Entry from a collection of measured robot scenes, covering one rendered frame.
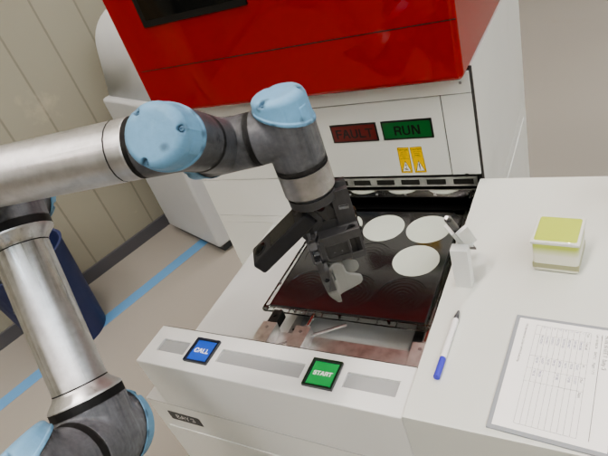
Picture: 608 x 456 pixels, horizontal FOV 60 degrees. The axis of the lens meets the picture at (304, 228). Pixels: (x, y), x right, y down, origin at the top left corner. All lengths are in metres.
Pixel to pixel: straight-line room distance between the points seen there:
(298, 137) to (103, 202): 2.78
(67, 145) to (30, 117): 2.53
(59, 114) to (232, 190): 1.82
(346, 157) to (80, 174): 0.79
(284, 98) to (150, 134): 0.18
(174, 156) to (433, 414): 0.51
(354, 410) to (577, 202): 0.60
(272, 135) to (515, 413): 0.49
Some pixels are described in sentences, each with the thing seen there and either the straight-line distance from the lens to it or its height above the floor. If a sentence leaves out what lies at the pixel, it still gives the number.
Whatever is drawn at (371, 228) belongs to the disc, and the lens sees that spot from 1.27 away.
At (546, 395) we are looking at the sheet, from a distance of 0.82.
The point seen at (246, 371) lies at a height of 0.96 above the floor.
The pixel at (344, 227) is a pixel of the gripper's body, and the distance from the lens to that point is 0.77.
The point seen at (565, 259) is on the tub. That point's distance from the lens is 0.97.
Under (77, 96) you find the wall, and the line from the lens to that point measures 3.28.
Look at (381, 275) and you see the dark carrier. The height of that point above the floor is 0.90.
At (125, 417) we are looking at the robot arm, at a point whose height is 1.05.
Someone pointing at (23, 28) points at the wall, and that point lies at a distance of 3.20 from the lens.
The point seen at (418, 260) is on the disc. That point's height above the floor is 0.90.
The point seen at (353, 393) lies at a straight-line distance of 0.87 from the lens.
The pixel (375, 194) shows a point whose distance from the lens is 1.33.
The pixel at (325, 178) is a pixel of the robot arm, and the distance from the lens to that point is 0.72.
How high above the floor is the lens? 1.64
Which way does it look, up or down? 33 degrees down
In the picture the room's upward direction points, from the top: 20 degrees counter-clockwise
